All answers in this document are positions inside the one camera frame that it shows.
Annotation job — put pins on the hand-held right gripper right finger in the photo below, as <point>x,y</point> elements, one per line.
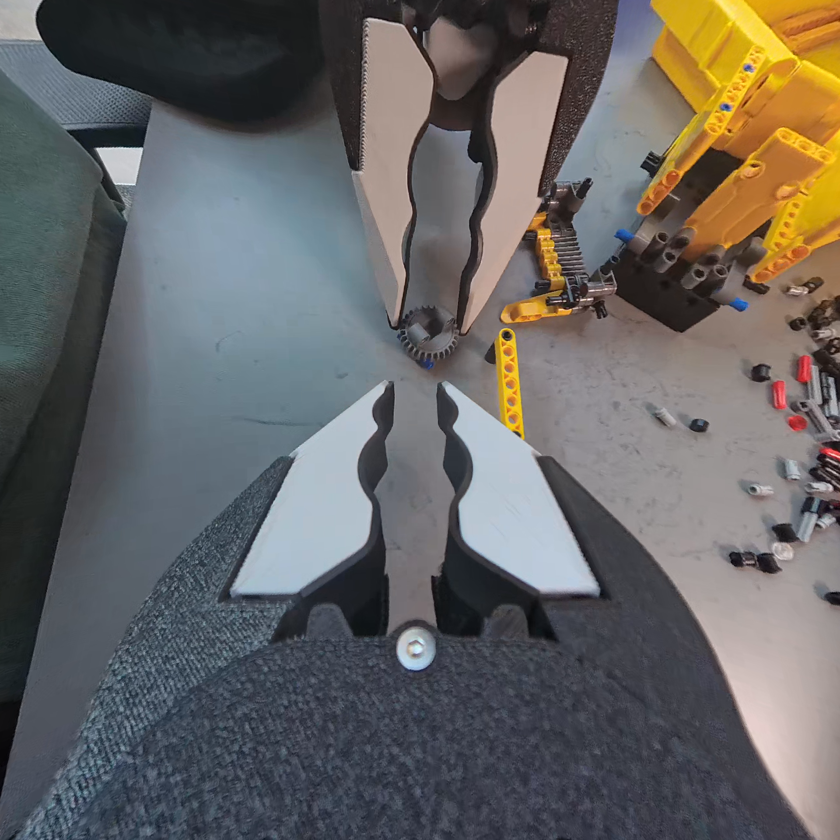
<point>518,518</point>

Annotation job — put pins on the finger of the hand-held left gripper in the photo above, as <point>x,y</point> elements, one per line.
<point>518,144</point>
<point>387,131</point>

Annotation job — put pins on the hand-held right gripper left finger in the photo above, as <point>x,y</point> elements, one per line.
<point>315,518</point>

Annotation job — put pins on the yellow lego beam with black pins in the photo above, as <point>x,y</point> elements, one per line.
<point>508,380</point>

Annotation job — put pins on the grey yellow lego rack assembly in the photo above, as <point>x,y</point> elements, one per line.
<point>564,249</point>

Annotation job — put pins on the single light grey lego pin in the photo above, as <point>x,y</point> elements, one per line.
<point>663,416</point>

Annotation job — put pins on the large yellow black lego model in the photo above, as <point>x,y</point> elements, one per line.
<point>754,177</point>

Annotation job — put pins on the pile of small lego pins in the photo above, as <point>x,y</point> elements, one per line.
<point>820,407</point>

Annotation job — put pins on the yellow plastic storage bin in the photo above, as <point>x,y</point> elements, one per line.
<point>689,72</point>

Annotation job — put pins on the grey mesh chair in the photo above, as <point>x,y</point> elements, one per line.
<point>65,98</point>

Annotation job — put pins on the person in green sweatshirt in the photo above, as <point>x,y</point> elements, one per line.
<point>46,328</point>

